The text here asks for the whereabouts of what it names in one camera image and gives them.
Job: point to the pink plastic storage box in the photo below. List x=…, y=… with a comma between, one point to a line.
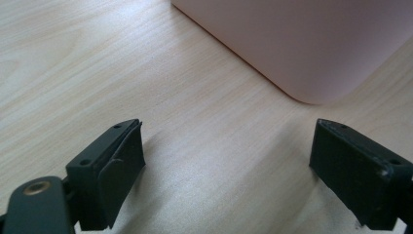
x=308, y=42

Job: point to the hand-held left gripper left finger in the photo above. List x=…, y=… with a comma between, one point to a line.
x=107, y=175

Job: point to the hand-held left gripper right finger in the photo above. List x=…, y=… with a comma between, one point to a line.
x=354, y=169

